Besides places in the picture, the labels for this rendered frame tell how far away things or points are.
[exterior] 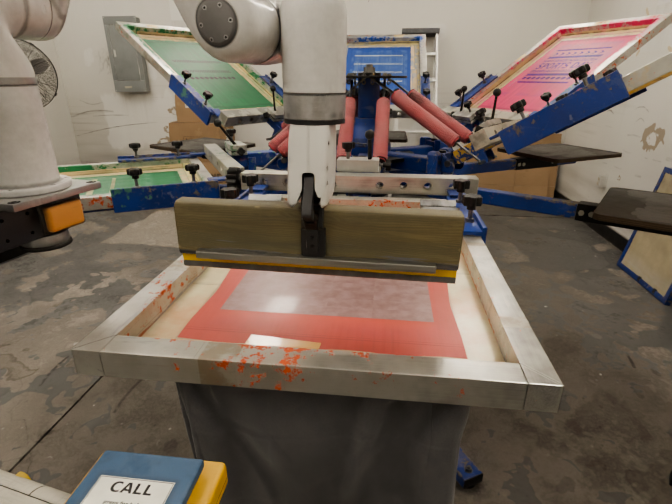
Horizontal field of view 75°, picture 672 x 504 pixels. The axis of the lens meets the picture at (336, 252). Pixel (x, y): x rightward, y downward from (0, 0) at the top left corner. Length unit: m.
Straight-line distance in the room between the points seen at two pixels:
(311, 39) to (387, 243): 0.26
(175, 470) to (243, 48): 0.42
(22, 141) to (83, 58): 5.47
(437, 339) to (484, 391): 0.14
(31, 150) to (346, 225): 0.49
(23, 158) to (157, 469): 0.52
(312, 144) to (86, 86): 5.82
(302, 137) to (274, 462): 0.52
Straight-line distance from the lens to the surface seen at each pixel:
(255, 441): 0.76
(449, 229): 0.57
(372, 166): 1.31
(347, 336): 0.64
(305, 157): 0.51
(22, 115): 0.81
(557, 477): 1.89
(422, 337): 0.65
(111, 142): 6.22
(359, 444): 0.73
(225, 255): 0.60
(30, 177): 0.82
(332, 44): 0.52
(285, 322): 0.68
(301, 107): 0.52
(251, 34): 0.51
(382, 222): 0.56
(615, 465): 2.02
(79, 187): 0.83
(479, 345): 0.65
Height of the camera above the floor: 1.30
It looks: 22 degrees down
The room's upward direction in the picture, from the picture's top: straight up
